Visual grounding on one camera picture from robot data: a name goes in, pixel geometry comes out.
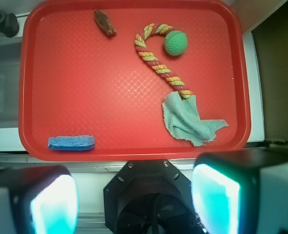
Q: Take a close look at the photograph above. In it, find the green rubber ball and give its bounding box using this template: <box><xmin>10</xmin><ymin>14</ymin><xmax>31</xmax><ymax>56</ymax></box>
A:
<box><xmin>164</xmin><ymin>30</ymin><xmax>188</xmax><ymax>56</ymax></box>

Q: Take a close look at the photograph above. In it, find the red plastic tray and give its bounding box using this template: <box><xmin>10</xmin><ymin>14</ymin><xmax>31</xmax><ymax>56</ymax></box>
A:
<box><xmin>19</xmin><ymin>0</ymin><xmax>251</xmax><ymax>161</ymax></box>

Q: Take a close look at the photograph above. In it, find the blue sponge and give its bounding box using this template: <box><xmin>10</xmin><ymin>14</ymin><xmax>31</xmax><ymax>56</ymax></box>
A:
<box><xmin>48</xmin><ymin>135</ymin><xmax>96</xmax><ymax>151</ymax></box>

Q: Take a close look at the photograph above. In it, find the black octagonal mount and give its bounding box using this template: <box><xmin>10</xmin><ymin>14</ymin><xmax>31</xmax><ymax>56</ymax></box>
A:
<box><xmin>103</xmin><ymin>160</ymin><xmax>204</xmax><ymax>234</ymax></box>

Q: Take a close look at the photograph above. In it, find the red yellow twisted rope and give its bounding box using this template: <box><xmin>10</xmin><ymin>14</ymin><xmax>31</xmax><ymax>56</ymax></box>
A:
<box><xmin>134</xmin><ymin>23</ymin><xmax>193</xmax><ymax>101</ymax></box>

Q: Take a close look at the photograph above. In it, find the dark clamp knob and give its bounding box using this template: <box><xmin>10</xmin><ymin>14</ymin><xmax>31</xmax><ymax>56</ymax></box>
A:
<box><xmin>0</xmin><ymin>10</ymin><xmax>19</xmax><ymax>38</ymax></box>

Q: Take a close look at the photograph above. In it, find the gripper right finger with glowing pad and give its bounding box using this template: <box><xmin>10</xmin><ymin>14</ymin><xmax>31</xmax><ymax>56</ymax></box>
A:
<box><xmin>191</xmin><ymin>148</ymin><xmax>288</xmax><ymax>234</ymax></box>

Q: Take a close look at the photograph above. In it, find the light green cloth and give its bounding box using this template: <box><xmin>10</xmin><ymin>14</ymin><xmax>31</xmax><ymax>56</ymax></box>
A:
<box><xmin>162</xmin><ymin>91</ymin><xmax>228</xmax><ymax>147</ymax></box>

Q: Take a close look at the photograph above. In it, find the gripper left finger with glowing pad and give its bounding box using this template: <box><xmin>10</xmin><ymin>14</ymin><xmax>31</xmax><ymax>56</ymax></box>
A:
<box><xmin>0</xmin><ymin>165</ymin><xmax>79</xmax><ymax>234</ymax></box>

